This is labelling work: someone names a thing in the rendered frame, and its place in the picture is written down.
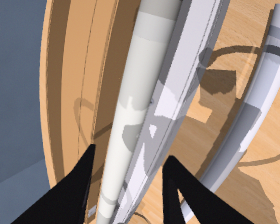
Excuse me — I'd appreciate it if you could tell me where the grey tube with white end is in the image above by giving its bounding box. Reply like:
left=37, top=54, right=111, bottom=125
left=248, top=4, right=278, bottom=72
left=198, top=3, right=280, bottom=193

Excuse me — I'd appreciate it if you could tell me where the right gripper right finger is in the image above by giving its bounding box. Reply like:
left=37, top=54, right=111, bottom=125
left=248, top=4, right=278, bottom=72
left=162, top=155, right=254, bottom=224

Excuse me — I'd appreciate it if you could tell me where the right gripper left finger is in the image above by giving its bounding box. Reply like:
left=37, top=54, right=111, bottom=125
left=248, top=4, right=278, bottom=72
left=11, top=144, right=96, bottom=224

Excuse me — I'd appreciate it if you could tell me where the long brown cardboard carton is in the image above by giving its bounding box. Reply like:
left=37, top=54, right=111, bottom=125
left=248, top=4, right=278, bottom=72
left=45, top=0, right=141, bottom=224

